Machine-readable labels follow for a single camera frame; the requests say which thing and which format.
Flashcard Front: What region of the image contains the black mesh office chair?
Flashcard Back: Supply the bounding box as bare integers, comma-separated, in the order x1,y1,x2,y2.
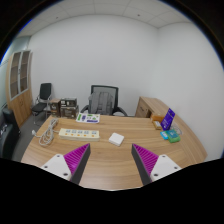
80,84,129,117

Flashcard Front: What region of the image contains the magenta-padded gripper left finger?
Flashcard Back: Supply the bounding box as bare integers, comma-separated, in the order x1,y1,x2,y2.
40,143,92,185

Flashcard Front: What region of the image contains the cream power strip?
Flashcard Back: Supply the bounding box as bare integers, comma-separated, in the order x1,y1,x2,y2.
58,127,101,142

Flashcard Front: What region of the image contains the small black cardboard box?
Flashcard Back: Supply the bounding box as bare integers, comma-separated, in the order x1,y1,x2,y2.
60,97,78,108

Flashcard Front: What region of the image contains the green packet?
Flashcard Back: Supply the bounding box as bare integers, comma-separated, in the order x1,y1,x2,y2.
166,129,182,144

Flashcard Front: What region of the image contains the white charger block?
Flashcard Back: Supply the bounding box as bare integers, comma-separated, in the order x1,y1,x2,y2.
108,132,125,147

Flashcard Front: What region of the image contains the orange box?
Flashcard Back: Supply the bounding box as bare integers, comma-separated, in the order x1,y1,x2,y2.
150,114,165,124

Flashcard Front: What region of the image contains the dark brown cardboard box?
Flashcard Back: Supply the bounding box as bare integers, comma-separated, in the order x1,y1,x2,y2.
49,98,62,118

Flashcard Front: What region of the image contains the purple packet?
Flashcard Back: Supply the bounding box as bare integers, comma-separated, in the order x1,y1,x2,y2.
160,107,176,131

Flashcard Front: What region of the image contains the white coiled cable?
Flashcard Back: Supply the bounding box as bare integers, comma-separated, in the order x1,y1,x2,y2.
31,117,60,148

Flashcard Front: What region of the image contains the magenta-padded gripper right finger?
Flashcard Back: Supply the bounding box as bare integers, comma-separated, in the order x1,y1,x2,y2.
131,143,183,186

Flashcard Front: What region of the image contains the grey backpack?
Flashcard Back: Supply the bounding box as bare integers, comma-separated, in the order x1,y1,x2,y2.
87,91,115,116

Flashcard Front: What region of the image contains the small tan box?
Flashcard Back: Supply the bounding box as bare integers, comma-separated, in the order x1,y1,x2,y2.
152,120,163,131

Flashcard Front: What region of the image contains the printed sticker sheet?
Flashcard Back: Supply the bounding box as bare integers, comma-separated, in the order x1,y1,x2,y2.
75,112,101,125

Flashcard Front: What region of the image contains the large black cardboard box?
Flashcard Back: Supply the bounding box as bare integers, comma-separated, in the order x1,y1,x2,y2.
59,105,80,120

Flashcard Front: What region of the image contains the black leather chair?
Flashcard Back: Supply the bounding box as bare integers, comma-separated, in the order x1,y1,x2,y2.
0,107,21,161

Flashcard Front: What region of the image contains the wooden side desk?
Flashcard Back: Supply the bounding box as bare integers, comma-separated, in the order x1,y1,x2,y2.
134,96,171,119

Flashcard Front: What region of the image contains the wooden shelf cabinet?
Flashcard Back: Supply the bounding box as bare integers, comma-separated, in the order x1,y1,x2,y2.
5,49,33,128

